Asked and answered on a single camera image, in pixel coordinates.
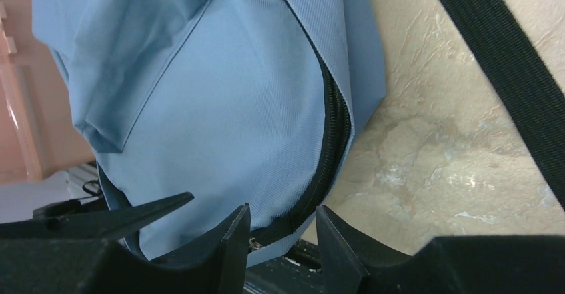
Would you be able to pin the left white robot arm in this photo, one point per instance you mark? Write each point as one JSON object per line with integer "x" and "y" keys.
{"x": 18, "y": 200}

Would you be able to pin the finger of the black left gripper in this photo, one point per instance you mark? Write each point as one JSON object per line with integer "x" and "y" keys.
{"x": 113, "y": 224}

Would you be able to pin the blue student backpack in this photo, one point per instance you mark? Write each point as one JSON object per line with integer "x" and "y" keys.
{"x": 378, "y": 104}

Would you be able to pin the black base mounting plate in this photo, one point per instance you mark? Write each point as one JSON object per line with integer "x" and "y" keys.
{"x": 299, "y": 271}

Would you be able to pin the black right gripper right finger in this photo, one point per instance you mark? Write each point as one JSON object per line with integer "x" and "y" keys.
{"x": 353, "y": 262}

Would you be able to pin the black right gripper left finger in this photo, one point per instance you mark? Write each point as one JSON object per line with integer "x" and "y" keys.
{"x": 35, "y": 258}

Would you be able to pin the pink plastic storage bin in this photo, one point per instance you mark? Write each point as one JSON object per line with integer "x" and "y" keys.
{"x": 37, "y": 136}

